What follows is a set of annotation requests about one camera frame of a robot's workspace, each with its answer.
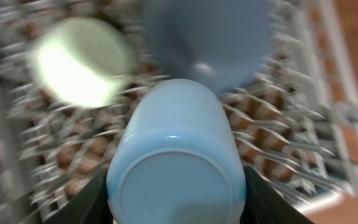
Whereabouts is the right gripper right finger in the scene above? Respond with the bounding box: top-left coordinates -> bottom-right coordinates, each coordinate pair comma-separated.
240,166 -> 313,224

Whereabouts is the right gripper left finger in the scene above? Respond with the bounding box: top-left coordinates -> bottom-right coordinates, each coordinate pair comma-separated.
45,169 -> 113,224

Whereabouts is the light blue cup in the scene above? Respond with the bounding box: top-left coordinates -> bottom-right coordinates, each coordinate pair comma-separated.
106,79 -> 246,224

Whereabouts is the mint green bowl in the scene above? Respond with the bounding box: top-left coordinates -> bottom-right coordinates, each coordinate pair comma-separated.
27,17 -> 135,108

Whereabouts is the blue plate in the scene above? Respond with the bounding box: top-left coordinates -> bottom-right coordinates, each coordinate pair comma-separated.
141,0 -> 273,95

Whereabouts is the grey dishwasher rack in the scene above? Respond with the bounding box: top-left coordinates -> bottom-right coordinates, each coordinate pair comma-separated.
0,0 -> 358,223

